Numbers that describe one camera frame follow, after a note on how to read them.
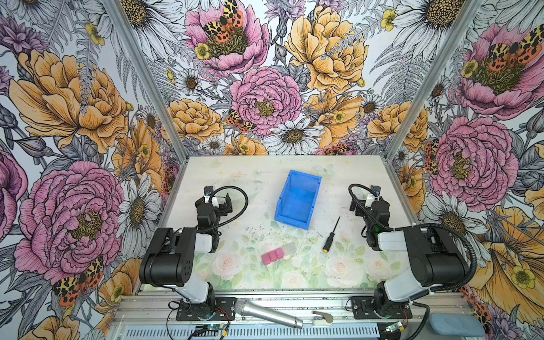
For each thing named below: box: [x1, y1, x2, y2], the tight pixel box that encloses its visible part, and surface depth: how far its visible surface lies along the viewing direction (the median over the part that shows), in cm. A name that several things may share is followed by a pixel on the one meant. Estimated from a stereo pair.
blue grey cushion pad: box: [429, 313, 486, 338], surface depth 70 cm
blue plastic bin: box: [274, 169, 323, 231], surface depth 103 cm
